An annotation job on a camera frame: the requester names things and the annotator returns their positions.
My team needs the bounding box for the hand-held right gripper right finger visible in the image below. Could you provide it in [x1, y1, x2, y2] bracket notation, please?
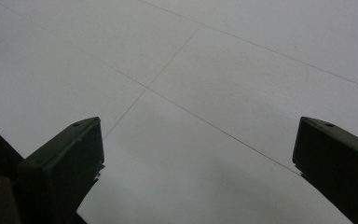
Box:
[292, 116, 358, 224]

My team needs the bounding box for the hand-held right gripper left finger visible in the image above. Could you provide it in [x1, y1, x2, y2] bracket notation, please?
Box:
[16, 116, 105, 224]

